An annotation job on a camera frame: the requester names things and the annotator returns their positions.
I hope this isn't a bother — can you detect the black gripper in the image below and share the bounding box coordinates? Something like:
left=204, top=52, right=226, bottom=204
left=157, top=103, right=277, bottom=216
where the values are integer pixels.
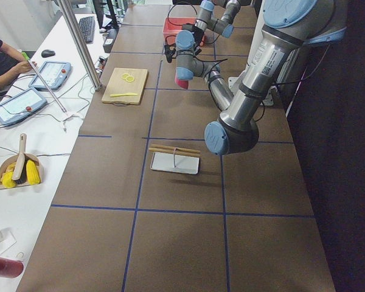
left=181, top=23, right=204, bottom=49

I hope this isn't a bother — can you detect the pink grey cleaning cloth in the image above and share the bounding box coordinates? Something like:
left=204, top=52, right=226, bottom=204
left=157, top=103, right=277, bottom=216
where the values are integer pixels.
left=175, top=78, right=189, bottom=89

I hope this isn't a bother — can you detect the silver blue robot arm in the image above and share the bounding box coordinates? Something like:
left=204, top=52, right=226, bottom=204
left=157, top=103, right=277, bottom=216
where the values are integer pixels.
left=175, top=1, right=262, bottom=49
left=175, top=1, right=348, bottom=155

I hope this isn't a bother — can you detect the pink plastic bin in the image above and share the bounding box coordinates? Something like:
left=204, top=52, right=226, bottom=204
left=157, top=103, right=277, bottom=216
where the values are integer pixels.
left=162, top=17, right=196, bottom=45

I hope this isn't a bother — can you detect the bamboo cutting board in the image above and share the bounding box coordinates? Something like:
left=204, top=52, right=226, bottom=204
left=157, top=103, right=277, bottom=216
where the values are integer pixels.
left=102, top=68, right=148, bottom=105

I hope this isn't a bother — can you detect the yellow plastic knife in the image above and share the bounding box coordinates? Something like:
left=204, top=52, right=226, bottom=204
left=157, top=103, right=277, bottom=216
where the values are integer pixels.
left=109, top=92, right=138, bottom=97

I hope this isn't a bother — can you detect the black monitor stand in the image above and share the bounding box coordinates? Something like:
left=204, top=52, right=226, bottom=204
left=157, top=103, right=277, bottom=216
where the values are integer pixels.
left=92, top=0, right=119, bottom=30

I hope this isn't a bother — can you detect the black computer keyboard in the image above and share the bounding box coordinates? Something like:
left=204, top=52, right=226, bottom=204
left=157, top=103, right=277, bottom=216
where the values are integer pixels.
left=78, top=16, right=96, bottom=44

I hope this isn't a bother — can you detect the inner wooden rack rod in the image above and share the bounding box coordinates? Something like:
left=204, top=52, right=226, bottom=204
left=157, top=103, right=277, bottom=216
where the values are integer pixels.
left=150, top=144, right=200, bottom=153

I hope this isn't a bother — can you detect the wooden rack rod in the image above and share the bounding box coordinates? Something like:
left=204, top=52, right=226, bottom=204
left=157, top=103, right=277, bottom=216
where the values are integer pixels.
left=150, top=144, right=200, bottom=153
left=148, top=147, right=201, bottom=158

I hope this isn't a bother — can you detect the outer wooden rack rod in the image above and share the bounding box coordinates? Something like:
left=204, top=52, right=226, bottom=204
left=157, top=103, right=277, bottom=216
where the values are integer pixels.
left=148, top=147, right=201, bottom=158

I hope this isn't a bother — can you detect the white towel rack tray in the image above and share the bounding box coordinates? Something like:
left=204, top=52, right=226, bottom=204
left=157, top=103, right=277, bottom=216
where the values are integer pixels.
left=150, top=152, right=200, bottom=175

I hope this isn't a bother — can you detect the far blue teach pendant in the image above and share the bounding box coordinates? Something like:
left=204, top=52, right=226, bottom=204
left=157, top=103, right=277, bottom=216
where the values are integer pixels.
left=28, top=61, right=72, bottom=91

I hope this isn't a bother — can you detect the blue teach pendant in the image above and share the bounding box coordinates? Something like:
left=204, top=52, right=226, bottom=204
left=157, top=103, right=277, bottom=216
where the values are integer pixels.
left=28, top=61, right=72, bottom=91
left=0, top=88, right=47, bottom=126

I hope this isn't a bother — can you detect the black computer mouse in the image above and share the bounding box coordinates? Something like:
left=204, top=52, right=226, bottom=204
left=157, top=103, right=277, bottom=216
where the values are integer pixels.
left=41, top=49, right=55, bottom=58

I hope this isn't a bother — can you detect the silver metal rod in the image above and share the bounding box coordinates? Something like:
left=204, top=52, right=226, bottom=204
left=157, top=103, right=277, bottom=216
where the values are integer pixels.
left=27, top=59, right=68, bottom=115

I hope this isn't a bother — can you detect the near blue teach pendant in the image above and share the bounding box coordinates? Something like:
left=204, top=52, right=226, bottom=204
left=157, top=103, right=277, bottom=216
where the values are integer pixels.
left=0, top=88, right=47, bottom=126

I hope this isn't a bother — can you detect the seated person in black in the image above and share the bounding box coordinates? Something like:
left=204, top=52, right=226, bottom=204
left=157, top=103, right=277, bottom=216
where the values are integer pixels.
left=0, top=39, right=32, bottom=91

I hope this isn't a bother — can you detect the yellow cloth in dustpan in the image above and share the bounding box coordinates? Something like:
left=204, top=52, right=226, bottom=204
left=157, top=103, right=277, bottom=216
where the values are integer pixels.
left=0, top=159, right=41, bottom=189

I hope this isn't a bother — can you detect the brown dustpan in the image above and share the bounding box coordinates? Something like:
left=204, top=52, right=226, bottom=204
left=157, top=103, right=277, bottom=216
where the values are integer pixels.
left=0, top=153, right=43, bottom=189

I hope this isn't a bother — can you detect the beige hand brush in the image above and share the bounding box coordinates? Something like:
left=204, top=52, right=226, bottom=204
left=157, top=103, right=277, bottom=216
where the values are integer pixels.
left=12, top=133, right=27, bottom=184

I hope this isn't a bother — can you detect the red cylinder bottle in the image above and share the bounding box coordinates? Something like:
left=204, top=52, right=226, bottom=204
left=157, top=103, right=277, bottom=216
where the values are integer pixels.
left=0, top=257, right=24, bottom=279

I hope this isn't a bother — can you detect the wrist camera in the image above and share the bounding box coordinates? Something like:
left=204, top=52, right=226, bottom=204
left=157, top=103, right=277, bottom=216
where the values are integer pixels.
left=164, top=44, right=176, bottom=63

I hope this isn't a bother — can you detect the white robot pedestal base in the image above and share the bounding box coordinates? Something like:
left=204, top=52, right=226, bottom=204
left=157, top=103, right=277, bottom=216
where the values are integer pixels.
left=228, top=77, right=274, bottom=106

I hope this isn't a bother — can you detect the aluminium frame post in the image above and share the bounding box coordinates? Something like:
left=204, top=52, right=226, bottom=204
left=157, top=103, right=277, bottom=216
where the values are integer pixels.
left=57, top=0, right=102, bottom=91

